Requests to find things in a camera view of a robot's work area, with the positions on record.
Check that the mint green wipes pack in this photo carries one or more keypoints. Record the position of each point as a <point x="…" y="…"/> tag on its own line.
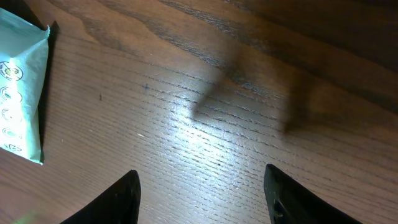
<point x="24" y="55"/>

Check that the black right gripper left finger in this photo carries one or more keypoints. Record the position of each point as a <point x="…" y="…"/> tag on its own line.
<point x="119" y="204"/>

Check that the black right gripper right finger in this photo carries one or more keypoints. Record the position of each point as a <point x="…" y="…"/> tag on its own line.
<point x="289" y="202"/>

